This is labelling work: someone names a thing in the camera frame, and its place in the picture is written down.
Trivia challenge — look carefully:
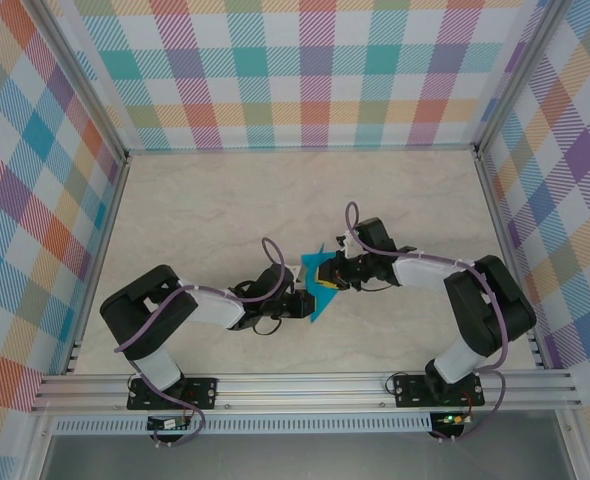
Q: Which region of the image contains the blue cloth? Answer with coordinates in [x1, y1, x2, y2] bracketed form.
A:
[299, 242, 352, 324]

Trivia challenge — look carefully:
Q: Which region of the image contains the grey metal shelf panel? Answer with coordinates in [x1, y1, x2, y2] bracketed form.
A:
[39, 432, 576, 480]

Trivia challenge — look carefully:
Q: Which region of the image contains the small circuit board with label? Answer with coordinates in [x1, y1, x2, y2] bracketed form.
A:
[146, 414, 192, 432]

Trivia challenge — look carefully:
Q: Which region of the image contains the small circuit board green light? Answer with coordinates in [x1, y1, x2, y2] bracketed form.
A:
[434, 412, 471, 429]

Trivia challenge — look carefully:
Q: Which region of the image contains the thin black right gripper cable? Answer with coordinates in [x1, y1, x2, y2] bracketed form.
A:
[357, 278, 396, 293]

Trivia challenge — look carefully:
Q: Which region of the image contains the long aluminium mounting rail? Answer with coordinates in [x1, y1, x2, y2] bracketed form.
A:
[30, 369, 584, 414]

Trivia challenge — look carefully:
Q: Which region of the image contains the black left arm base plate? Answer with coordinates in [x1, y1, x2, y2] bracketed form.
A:
[126, 375, 220, 412]

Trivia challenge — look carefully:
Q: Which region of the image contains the slotted grey cable duct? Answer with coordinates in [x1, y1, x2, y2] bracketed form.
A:
[52, 412, 434, 435]

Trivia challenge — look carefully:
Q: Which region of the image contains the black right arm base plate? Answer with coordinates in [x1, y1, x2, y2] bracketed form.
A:
[392, 373, 485, 409]

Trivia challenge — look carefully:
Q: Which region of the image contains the aluminium frame floor rail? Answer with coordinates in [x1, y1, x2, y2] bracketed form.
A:
[62, 154, 132, 376]
[474, 152, 549, 371]

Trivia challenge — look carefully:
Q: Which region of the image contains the black round cable mount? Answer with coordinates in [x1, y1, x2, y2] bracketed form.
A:
[149, 429, 186, 449]
[427, 427, 476, 445]

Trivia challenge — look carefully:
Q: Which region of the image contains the aluminium frame post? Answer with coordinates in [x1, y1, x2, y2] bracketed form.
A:
[472, 0, 576, 159]
[27, 0, 131, 164]

